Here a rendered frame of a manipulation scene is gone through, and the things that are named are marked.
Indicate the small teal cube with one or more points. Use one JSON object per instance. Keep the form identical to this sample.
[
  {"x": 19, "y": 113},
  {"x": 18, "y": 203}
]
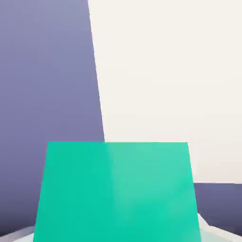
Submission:
[{"x": 117, "y": 192}]

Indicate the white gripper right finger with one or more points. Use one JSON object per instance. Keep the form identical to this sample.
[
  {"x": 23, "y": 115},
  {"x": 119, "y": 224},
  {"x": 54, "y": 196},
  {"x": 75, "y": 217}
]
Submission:
[{"x": 213, "y": 233}]

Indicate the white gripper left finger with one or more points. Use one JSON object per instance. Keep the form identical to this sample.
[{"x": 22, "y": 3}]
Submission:
[{"x": 20, "y": 235}]

